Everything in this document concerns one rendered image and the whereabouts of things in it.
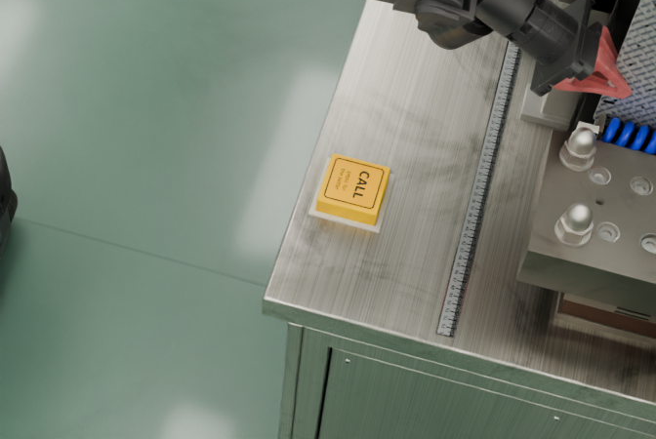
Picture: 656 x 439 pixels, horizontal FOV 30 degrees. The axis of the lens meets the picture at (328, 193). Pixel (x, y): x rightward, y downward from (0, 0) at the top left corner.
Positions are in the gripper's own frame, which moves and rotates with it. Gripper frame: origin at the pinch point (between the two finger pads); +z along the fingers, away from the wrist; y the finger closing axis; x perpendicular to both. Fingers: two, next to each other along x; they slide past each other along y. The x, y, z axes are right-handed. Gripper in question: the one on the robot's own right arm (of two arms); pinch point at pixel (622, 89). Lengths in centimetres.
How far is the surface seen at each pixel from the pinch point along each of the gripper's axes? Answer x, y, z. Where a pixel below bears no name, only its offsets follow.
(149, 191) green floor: -130, -40, -9
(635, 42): 6.1, 0.2, -4.2
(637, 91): 1.2, 0.2, 1.1
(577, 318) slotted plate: -13.0, 18.9, 9.7
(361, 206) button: -24.8, 12.8, -13.1
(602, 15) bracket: -0.1, -7.8, -4.2
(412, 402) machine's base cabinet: -34.7, 25.7, 5.4
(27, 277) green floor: -137, -14, -23
